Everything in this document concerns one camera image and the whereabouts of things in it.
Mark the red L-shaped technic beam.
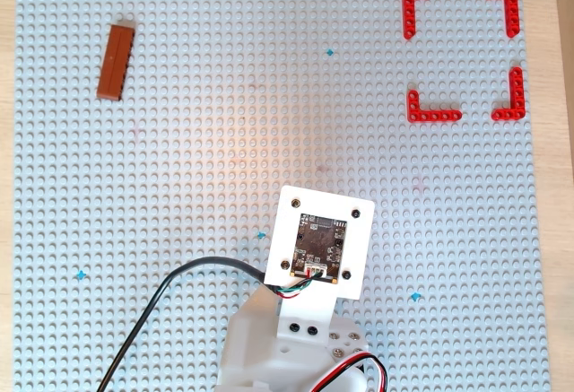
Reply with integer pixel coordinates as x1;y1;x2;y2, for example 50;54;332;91
483;0;520;39
401;0;436;41
491;65;526;122
407;89;464;124

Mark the black camera cable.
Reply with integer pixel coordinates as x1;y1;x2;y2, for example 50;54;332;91
96;256;325;392

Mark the grey studded lego baseplate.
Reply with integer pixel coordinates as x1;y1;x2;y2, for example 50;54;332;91
13;0;553;392

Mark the brown camera circuit board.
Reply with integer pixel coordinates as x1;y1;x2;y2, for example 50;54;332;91
290;212;348;285

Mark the brown lego brick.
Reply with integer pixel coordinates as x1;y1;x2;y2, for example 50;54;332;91
95;19;135;102

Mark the red white black servo cable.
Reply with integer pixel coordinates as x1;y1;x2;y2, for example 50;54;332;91
308;350;389;392

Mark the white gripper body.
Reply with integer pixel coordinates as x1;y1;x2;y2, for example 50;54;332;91
216;283;369;392

